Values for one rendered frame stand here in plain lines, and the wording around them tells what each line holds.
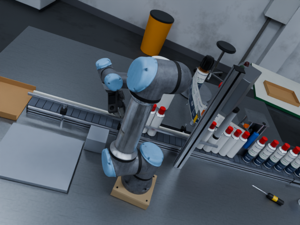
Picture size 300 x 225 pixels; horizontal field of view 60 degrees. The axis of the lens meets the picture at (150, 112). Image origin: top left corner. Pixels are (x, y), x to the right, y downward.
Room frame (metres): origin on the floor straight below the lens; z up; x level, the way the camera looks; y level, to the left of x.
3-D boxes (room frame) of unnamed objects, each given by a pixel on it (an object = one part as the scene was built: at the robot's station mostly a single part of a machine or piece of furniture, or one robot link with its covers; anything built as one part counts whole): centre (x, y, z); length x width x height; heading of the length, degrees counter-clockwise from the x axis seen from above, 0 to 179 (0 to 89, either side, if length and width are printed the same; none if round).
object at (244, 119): (1.33, -0.58, 1.01); 0.14 x 0.13 x 0.26; 102
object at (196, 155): (1.16, -0.19, 0.85); 1.65 x 0.11 x 0.05; 102
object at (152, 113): (1.12, 0.00, 0.98); 0.05 x 0.05 x 0.20
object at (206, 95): (1.78, -0.23, 0.89); 0.31 x 0.31 x 0.01
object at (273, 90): (2.53, -1.14, 0.82); 0.34 x 0.24 x 0.04; 96
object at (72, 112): (1.16, -0.19, 0.86); 1.65 x 0.08 x 0.04; 102
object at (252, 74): (1.10, -0.31, 1.38); 0.17 x 0.10 x 0.19; 157
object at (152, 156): (0.79, -0.07, 1.04); 0.13 x 0.12 x 0.14; 126
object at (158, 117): (1.13, -0.06, 0.98); 0.05 x 0.05 x 0.20
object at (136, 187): (0.78, -0.07, 0.92); 0.15 x 0.15 x 0.10
